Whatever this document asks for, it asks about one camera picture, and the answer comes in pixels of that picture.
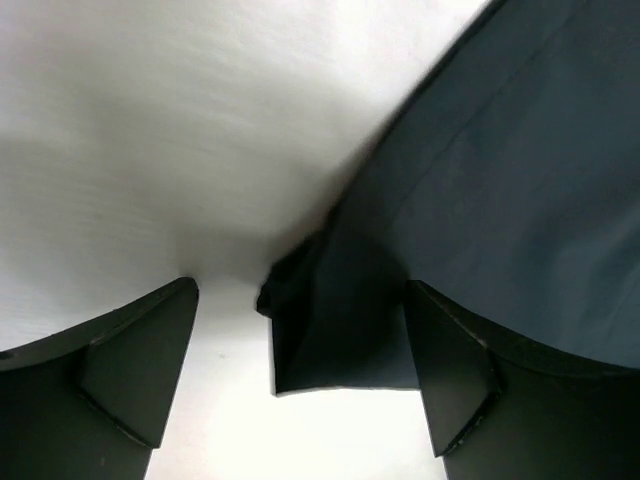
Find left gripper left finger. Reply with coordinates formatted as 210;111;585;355
1;277;199;480

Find dark navy shorts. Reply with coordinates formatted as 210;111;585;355
256;1;639;394

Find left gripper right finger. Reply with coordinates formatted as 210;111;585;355
403;281;639;480

